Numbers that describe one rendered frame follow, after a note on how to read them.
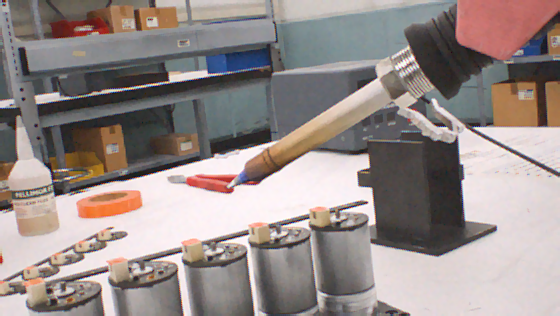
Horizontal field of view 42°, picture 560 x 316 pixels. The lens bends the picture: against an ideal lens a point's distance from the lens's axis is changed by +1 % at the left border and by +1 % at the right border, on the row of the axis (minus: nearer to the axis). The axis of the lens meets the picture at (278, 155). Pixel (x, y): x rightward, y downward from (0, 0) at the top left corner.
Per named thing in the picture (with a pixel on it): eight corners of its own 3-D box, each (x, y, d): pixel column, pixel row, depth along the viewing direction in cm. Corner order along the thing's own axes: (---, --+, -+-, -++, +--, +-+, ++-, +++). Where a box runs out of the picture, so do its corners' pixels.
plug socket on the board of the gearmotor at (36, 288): (56, 299, 24) (53, 280, 24) (29, 306, 24) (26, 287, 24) (51, 293, 25) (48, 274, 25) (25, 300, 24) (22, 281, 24)
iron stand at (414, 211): (411, 304, 45) (477, 187, 40) (324, 214, 50) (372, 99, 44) (469, 275, 49) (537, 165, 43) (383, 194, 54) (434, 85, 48)
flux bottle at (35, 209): (24, 239, 60) (2, 119, 58) (14, 232, 63) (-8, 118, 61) (65, 228, 62) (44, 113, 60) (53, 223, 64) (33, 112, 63)
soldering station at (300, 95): (431, 138, 85) (424, 56, 83) (355, 157, 78) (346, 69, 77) (349, 133, 97) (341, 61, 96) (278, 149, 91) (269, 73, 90)
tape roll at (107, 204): (154, 205, 67) (152, 192, 67) (94, 221, 63) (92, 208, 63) (125, 198, 72) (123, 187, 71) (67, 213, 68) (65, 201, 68)
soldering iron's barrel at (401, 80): (255, 200, 23) (435, 91, 20) (229, 158, 23) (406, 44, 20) (268, 189, 24) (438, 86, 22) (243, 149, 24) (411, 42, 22)
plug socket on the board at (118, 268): (137, 277, 25) (134, 259, 25) (113, 284, 25) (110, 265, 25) (130, 272, 26) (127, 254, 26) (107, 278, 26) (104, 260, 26)
